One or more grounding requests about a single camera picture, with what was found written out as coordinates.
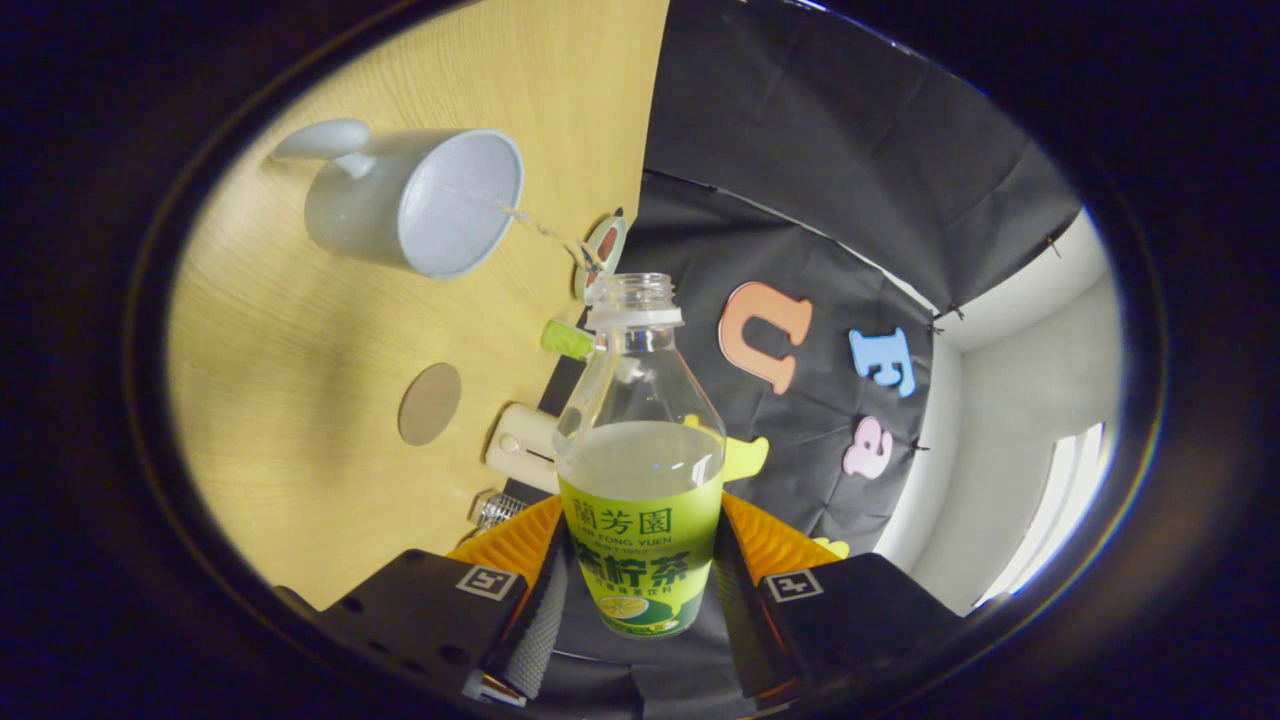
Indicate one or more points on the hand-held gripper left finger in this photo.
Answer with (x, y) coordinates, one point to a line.
(540, 630)

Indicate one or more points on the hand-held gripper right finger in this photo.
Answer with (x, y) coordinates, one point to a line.
(740, 620)

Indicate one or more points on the green label juice bottle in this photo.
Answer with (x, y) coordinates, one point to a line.
(640, 560)

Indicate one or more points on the round brown coaster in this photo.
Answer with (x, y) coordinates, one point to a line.
(430, 405)

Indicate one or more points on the pale blue cup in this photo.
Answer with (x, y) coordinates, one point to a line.
(380, 220)

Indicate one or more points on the white toaster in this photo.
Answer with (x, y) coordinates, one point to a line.
(520, 445)

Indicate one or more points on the ceiling light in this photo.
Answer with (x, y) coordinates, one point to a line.
(1060, 500)

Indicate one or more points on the wooden table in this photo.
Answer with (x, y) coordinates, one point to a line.
(300, 380)

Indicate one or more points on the brown food piece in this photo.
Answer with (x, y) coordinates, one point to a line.
(607, 243)

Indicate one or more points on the pale green plate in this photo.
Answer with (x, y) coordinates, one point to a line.
(620, 235)

